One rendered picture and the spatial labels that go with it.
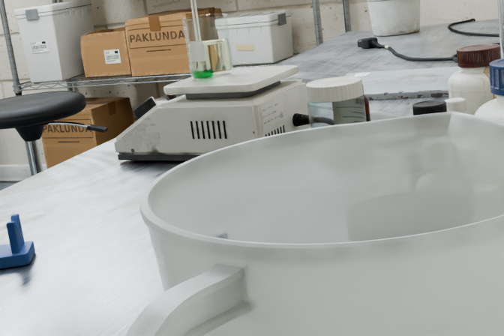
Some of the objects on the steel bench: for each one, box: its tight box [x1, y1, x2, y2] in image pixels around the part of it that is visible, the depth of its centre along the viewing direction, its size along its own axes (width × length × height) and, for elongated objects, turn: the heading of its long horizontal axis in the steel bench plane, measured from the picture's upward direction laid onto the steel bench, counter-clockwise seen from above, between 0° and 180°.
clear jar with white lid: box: [305, 77, 367, 128], centre depth 85 cm, size 6×6×8 cm
